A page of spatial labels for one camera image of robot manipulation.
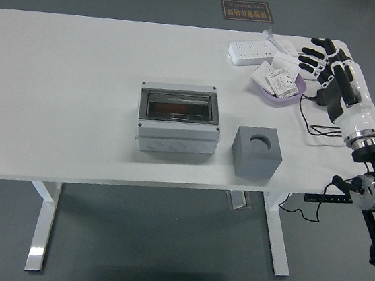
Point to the grey cube battery holder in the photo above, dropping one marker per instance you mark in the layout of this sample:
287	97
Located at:
256	165

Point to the packaged socket with label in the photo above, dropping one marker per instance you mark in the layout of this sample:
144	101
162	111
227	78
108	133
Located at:
282	83

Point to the white wall socket plate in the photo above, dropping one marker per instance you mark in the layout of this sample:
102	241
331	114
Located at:
261	72

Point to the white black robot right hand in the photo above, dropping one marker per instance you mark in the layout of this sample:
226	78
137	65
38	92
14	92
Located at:
355	98

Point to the metal bracket under table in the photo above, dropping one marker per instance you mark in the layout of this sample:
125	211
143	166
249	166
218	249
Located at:
237	200

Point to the black power adapter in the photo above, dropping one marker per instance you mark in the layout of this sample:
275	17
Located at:
321	98

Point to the white rounded charger block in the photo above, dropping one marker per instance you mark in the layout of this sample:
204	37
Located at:
287	47

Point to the black desk control panel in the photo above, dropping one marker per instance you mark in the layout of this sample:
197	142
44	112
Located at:
326	198

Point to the purple plastic tray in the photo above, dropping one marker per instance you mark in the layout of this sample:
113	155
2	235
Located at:
300	87

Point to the white table leg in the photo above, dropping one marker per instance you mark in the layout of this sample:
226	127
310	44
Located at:
279	239
44	226

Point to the white power strip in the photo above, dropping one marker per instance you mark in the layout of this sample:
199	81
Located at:
248	50

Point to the grey electrical box with lid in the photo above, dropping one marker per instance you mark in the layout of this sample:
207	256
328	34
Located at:
174	135

